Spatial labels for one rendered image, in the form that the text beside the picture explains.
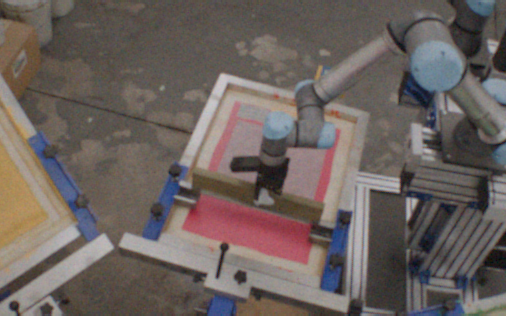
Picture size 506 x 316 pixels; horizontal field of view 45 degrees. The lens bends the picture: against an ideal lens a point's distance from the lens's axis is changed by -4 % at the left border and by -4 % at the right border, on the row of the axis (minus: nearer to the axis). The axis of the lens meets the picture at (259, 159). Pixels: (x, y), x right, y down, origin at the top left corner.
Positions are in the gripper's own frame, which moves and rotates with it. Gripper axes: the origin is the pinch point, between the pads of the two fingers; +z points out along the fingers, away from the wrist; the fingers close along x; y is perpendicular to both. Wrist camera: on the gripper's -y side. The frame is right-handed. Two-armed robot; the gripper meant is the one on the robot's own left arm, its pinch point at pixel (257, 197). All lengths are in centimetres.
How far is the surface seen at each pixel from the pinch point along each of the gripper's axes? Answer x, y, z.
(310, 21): 239, -14, 109
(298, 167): 27.5, 8.9, 13.7
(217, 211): 0.4, -12.0, 13.6
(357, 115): 57, 25, 10
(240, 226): -2.7, -3.4, 13.6
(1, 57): 103, -167, 79
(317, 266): -9.3, 23.4, 13.7
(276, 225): 1.5, 7.5, 13.7
